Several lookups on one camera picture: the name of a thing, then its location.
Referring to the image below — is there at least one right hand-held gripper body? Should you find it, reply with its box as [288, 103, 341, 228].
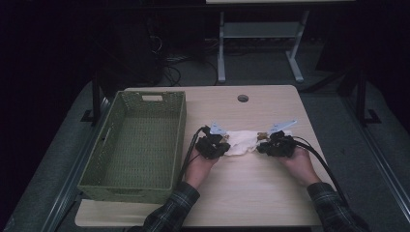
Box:
[267, 119, 299, 159]

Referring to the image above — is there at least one tangle of black floor cables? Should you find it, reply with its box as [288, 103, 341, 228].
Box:
[148, 35, 220, 87]

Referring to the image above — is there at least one white metal desk frame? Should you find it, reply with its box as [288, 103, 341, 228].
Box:
[206, 0, 356, 84]

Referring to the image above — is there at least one person's left hand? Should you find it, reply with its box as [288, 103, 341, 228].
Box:
[184, 148, 220, 190]

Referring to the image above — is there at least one white cloth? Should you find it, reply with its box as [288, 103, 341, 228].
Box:
[222, 129, 294, 158]

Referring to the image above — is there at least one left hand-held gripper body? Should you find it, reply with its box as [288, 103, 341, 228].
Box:
[194, 121, 228, 160]

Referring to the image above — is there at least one dark cabinet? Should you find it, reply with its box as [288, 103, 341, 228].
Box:
[102, 13, 167, 87]

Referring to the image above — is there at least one green woven basket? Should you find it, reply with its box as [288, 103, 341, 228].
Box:
[76, 90, 188, 205]

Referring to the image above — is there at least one aluminium rail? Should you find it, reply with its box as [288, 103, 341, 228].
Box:
[40, 96, 113, 232]
[341, 96, 410, 224]

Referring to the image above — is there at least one person's right hand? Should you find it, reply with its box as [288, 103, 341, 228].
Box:
[278, 146, 322, 189]

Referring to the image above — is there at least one black metal stand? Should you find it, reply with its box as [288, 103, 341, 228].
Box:
[80, 69, 104, 126]
[354, 67, 382, 127]

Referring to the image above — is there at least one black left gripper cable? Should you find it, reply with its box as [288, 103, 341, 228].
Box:
[176, 126, 208, 187]

